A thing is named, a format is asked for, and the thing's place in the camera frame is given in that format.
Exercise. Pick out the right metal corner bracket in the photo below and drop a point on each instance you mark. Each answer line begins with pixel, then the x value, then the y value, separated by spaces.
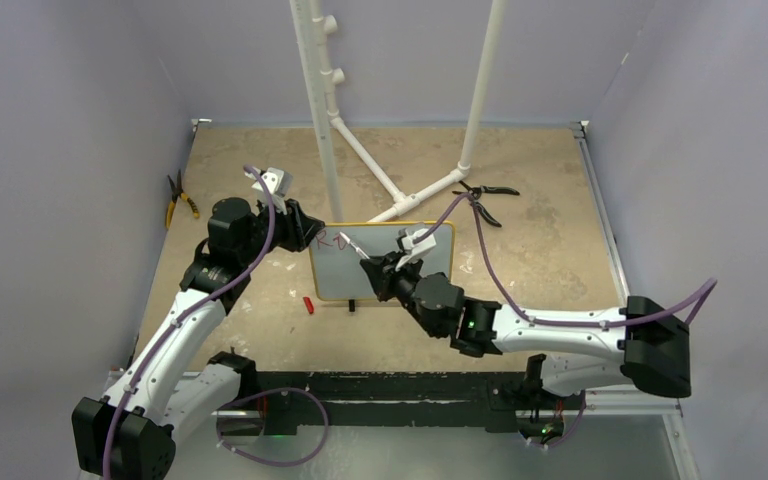
pixel 579 129

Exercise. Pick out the metal corner bracket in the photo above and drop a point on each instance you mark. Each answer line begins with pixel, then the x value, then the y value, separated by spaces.
pixel 197 123
pixel 579 129

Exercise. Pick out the white PVC pipe frame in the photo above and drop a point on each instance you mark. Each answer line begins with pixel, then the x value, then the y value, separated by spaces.
pixel 395 63

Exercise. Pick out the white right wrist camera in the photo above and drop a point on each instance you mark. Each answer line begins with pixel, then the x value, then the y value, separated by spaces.
pixel 414 244

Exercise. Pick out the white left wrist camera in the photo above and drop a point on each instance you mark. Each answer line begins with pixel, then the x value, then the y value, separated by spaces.
pixel 271 184

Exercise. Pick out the red marker cap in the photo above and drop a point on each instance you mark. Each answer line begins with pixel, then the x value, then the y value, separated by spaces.
pixel 309 305

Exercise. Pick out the yellow framed whiteboard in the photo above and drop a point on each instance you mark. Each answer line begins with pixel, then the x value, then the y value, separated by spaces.
pixel 336 268

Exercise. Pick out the yellow black needle-nose pliers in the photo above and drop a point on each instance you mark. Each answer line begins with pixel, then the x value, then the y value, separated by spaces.
pixel 178 194

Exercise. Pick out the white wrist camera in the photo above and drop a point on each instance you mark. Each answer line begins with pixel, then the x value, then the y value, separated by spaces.
pixel 414 244
pixel 271 184

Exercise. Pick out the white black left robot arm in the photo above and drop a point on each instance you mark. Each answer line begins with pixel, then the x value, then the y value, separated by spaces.
pixel 134 429

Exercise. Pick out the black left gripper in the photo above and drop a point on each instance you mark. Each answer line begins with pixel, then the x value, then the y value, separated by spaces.
pixel 299 228

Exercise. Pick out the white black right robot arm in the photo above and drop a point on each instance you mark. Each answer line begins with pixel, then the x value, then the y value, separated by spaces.
pixel 639 343

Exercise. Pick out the white red whiteboard marker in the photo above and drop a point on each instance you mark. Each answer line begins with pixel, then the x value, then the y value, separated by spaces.
pixel 360 252

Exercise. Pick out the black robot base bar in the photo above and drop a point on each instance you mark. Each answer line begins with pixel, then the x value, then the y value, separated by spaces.
pixel 497 402

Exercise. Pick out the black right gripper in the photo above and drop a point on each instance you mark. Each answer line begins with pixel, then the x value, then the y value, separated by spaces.
pixel 384 275

